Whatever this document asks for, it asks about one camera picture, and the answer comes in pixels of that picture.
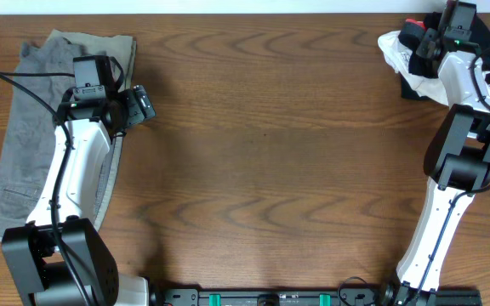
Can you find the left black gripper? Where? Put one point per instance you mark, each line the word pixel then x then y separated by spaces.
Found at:
pixel 138 114

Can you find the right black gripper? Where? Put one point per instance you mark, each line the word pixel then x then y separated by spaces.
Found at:
pixel 429 36

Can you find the black leggings with red waistband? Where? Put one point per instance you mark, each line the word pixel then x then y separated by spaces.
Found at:
pixel 461 32

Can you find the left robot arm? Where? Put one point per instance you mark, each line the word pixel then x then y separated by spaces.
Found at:
pixel 58 256

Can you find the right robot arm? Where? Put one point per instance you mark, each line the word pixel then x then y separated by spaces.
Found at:
pixel 457 161

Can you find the white printed t-shirt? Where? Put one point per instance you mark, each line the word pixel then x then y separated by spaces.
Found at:
pixel 397 50

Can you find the black garment under white shirt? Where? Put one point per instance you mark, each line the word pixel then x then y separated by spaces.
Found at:
pixel 422 88

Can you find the beige shorts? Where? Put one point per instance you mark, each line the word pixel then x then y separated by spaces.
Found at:
pixel 117 47

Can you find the grey cargo shorts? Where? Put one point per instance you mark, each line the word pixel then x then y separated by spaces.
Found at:
pixel 28 140

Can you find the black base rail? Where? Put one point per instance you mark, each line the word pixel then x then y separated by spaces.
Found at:
pixel 350 295

